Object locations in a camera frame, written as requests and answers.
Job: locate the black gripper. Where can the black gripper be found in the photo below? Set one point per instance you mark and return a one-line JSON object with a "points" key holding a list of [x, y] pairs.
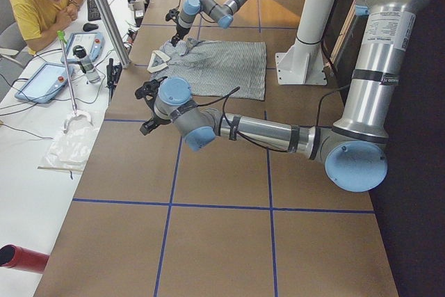
{"points": [[154, 118], [179, 31]]}

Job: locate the striped polo shirt white collar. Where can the striped polo shirt white collar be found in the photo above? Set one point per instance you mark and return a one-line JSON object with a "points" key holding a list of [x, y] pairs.
{"points": [[213, 67]]}

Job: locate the black spare gripper on table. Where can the black spare gripper on table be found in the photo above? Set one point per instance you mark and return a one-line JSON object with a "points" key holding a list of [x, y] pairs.
{"points": [[113, 73]]}

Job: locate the far blue teach pendant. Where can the far blue teach pendant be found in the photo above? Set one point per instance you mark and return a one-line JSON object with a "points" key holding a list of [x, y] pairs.
{"points": [[92, 42]]}

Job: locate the blue teach pendant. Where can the blue teach pendant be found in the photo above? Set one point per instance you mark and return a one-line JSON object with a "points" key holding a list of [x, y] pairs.
{"points": [[92, 42], [44, 85]]}

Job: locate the black keyboard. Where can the black keyboard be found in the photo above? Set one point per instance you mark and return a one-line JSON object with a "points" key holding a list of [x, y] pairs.
{"points": [[93, 11]]}

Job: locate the clear plastic bag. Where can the clear plastic bag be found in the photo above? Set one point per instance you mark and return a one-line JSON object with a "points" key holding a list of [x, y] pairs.
{"points": [[70, 150]]}

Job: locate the black computer mouse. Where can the black computer mouse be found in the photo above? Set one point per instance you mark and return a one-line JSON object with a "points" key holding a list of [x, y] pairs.
{"points": [[87, 27]]}

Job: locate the brown paper table cover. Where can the brown paper table cover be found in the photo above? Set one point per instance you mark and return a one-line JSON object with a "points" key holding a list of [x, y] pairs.
{"points": [[151, 217]]}

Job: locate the clear water bottle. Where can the clear water bottle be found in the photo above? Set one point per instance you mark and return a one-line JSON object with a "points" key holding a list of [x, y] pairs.
{"points": [[85, 64]]}

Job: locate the near blue teach pendant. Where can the near blue teach pendant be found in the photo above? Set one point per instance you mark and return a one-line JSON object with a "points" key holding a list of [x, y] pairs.
{"points": [[44, 85]]}

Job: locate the metal reacher grabber tool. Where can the metal reacher grabber tool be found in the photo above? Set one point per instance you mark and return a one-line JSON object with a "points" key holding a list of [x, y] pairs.
{"points": [[75, 114]]}

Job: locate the person in yellow shirt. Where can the person in yellow shirt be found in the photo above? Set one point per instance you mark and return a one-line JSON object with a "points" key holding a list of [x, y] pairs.
{"points": [[39, 21]]}

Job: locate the red cylinder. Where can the red cylinder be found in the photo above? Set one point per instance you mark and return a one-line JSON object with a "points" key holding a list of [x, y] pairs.
{"points": [[23, 259]]}

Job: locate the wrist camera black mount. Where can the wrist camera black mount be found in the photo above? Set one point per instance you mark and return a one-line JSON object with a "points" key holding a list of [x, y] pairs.
{"points": [[149, 89], [172, 15]]}

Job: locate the aluminium frame post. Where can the aluminium frame post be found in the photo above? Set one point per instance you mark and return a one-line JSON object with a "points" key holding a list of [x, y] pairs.
{"points": [[113, 32]]}

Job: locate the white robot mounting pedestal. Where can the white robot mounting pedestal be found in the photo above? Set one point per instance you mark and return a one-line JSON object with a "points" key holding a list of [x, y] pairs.
{"points": [[303, 63]]}

